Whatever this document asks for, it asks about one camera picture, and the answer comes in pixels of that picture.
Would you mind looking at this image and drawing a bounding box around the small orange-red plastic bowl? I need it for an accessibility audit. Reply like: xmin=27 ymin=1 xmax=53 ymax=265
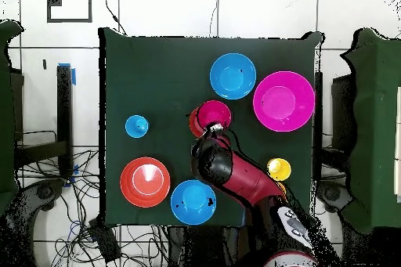
xmin=188 ymin=106 xmax=206 ymax=139

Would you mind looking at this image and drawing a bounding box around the small crimson plastic bowl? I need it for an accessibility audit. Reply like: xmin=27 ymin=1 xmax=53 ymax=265
xmin=196 ymin=99 xmax=233 ymax=130

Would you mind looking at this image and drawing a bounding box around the blue plastic bowl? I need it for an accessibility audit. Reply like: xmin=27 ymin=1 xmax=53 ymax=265
xmin=209 ymin=52 xmax=258 ymax=101
xmin=170 ymin=179 xmax=218 ymax=226

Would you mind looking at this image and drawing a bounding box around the light blue plastic cup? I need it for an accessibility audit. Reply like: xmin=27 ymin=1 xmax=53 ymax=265
xmin=125 ymin=114 xmax=150 ymax=139

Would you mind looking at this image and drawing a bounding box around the dark green tablecloth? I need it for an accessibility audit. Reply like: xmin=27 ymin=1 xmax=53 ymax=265
xmin=98 ymin=27 xmax=323 ymax=229

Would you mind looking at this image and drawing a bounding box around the large orange-red plastic bowl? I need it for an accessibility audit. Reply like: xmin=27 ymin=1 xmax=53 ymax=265
xmin=119 ymin=156 xmax=172 ymax=208

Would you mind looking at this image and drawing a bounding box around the yellow plastic cup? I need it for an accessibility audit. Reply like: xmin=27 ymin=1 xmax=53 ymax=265
xmin=266 ymin=157 xmax=292 ymax=182

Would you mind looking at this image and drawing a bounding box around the large pink plastic bowl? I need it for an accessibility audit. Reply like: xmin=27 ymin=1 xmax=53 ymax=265
xmin=252 ymin=70 xmax=316 ymax=132

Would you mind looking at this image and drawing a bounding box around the orange plastic cup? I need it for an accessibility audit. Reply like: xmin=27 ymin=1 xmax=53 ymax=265
xmin=276 ymin=181 xmax=288 ymax=199

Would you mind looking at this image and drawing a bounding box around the black power brick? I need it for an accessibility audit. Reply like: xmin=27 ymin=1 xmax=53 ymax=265
xmin=89 ymin=219 xmax=121 ymax=263

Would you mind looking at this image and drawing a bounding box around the black stand base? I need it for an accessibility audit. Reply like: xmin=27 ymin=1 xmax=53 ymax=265
xmin=5 ymin=178 xmax=67 ymax=267
xmin=316 ymin=180 xmax=355 ymax=215

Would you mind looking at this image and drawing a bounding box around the dark green side cloth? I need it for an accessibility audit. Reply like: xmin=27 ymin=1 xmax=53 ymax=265
xmin=340 ymin=27 xmax=401 ymax=235
xmin=0 ymin=19 xmax=25 ymax=215

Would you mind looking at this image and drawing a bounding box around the white panel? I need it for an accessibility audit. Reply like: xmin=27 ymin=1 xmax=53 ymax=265
xmin=390 ymin=85 xmax=401 ymax=203

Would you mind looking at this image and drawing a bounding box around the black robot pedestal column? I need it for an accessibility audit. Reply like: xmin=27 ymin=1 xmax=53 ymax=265
xmin=167 ymin=225 xmax=240 ymax=267

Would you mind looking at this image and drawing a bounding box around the black side frame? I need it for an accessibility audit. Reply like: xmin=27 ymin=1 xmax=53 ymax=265
xmin=331 ymin=74 xmax=356 ymax=155

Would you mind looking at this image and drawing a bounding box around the grey square floor frame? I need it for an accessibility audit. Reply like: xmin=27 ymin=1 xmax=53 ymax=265
xmin=46 ymin=0 xmax=93 ymax=23

